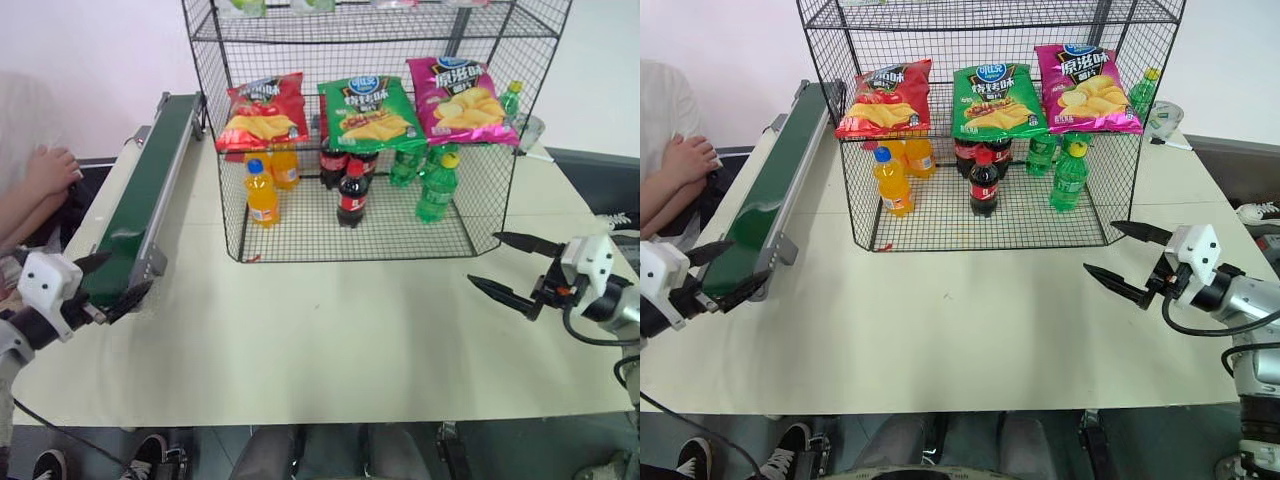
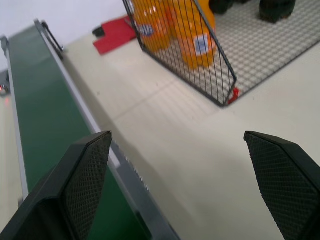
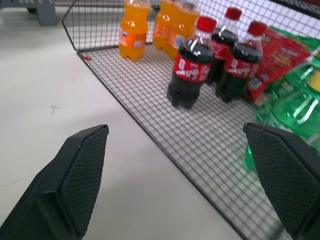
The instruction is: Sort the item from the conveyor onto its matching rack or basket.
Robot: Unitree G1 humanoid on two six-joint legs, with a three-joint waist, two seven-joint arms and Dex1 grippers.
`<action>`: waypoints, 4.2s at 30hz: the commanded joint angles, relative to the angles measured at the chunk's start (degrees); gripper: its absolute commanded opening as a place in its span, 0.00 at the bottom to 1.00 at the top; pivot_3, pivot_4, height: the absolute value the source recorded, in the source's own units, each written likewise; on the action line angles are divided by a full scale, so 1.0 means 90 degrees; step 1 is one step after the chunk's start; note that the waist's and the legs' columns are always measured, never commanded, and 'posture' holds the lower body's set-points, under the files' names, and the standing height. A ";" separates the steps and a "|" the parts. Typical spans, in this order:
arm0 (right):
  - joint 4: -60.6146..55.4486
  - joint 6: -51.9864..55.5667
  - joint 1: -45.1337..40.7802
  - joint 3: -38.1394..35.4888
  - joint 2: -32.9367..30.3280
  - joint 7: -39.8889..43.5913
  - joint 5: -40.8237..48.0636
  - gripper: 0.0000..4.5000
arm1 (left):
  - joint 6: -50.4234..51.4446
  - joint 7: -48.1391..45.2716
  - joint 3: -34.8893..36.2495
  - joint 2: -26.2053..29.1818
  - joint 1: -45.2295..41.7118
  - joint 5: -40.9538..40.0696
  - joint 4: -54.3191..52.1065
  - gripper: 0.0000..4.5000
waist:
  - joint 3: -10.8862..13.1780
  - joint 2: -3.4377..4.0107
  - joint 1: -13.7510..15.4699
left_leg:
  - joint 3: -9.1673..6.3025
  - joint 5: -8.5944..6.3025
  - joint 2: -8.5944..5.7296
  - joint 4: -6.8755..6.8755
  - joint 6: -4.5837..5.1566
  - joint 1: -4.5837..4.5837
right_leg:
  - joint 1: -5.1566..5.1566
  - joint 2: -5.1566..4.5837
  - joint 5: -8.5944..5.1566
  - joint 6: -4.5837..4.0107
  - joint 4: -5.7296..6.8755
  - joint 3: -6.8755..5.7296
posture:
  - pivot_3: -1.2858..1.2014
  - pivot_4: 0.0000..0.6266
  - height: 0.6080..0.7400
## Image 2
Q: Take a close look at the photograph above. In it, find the red plastic clip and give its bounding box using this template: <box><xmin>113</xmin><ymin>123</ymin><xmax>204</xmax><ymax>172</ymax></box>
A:
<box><xmin>226</xmin><ymin>86</ymin><xmax>241</xmax><ymax>105</ymax></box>

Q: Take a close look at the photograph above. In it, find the black wire basket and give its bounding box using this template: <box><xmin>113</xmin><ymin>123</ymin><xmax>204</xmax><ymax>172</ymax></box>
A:
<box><xmin>121</xmin><ymin>0</ymin><xmax>320</xmax><ymax>108</ymax></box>

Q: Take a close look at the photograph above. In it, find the dark round object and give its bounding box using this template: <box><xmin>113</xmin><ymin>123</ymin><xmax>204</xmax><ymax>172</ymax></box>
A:
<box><xmin>208</xmin><ymin>0</ymin><xmax>237</xmax><ymax>15</ymax></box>
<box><xmin>258</xmin><ymin>0</ymin><xmax>297</xmax><ymax>25</ymax></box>

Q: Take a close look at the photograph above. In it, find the red cloth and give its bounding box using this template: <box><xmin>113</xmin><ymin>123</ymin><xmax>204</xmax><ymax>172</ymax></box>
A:
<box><xmin>92</xmin><ymin>15</ymin><xmax>139</xmax><ymax>55</ymax></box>

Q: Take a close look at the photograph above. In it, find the green conveyor belt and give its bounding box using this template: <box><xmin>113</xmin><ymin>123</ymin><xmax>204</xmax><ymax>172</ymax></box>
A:
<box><xmin>0</xmin><ymin>19</ymin><xmax>181</xmax><ymax>240</ymax></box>

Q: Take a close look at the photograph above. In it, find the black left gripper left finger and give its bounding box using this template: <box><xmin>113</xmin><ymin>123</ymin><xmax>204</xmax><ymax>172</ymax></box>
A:
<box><xmin>0</xmin><ymin>130</ymin><xmax>113</xmax><ymax>240</ymax></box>

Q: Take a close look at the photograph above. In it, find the orange soda bottle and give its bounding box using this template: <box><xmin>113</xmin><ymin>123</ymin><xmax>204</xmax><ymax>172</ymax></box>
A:
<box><xmin>167</xmin><ymin>0</ymin><xmax>218</xmax><ymax>71</ymax></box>
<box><xmin>130</xmin><ymin>0</ymin><xmax>176</xmax><ymax>53</ymax></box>

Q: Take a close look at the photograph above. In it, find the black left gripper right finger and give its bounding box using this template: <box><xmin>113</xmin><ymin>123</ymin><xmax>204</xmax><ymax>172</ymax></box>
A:
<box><xmin>243</xmin><ymin>130</ymin><xmax>320</xmax><ymax>240</ymax></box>

